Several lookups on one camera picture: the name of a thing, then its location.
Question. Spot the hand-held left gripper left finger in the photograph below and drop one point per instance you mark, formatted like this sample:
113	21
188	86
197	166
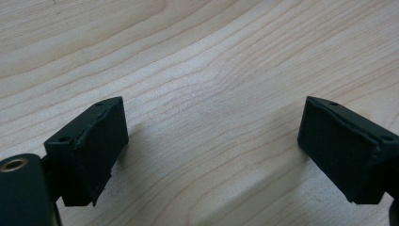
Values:
91	150

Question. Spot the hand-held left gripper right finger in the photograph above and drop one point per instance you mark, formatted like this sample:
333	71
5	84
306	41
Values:
342	150

